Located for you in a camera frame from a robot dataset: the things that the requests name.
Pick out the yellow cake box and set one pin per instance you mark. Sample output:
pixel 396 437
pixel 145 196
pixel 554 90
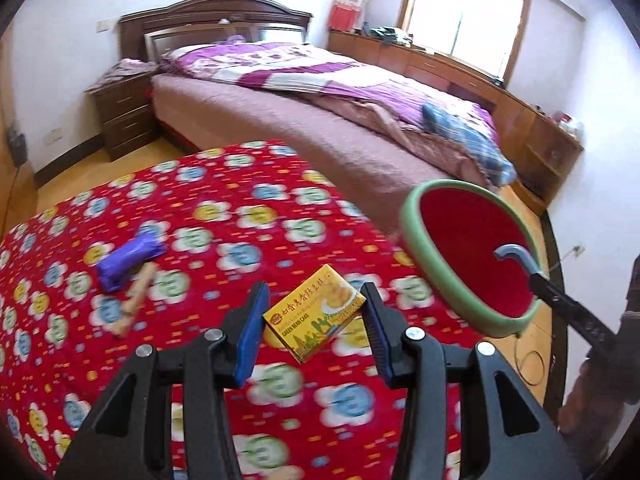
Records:
pixel 317 312

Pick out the white item on cabinet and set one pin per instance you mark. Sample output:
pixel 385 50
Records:
pixel 570 122

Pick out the wooden window cabinet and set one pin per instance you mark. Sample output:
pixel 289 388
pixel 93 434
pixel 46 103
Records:
pixel 475 85

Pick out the purple cloth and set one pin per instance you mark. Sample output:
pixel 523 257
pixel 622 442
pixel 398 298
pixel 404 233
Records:
pixel 122 70

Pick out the purple patterned quilt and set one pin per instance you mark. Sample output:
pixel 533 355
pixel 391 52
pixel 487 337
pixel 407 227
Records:
pixel 325 70

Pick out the peanut shell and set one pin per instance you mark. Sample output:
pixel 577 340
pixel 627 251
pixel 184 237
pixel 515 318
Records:
pixel 122 325

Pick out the window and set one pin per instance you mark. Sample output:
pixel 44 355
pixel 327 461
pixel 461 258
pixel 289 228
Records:
pixel 465 15

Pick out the red flower-print blanket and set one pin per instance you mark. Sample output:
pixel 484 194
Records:
pixel 225 210

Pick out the white wall switch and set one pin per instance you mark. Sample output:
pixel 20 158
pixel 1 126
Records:
pixel 103 25

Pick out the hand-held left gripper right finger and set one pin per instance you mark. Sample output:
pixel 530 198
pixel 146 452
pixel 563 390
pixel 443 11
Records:
pixel 377 330

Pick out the white wall socket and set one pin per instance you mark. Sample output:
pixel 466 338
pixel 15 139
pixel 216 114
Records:
pixel 52 135

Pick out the dark wooden nightstand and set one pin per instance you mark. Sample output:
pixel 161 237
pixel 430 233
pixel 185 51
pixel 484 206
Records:
pixel 125 110

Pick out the black wall charger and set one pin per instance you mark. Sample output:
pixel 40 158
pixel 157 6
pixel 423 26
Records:
pixel 15 147

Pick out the red bin with green rim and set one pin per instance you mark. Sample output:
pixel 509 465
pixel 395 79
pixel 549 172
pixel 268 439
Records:
pixel 465 240

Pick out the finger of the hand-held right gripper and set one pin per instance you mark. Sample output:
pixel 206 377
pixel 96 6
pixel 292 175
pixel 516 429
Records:
pixel 570 310

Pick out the low wall socket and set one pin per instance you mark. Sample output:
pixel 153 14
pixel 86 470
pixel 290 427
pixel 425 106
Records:
pixel 577 249

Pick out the blue plaid blanket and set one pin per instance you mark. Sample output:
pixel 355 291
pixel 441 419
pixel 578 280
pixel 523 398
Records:
pixel 465 130

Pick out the dark clothes pile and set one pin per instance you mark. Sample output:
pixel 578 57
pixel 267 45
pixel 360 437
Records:
pixel 390 34

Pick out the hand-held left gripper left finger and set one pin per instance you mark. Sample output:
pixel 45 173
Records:
pixel 252 330

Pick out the dark wooden bed headboard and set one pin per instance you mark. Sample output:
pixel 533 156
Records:
pixel 210 15

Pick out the small wooden stick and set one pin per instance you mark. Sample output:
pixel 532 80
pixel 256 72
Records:
pixel 142 282

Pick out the bed with purple quilt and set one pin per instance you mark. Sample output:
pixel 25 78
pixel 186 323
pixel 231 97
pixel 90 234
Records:
pixel 300 130

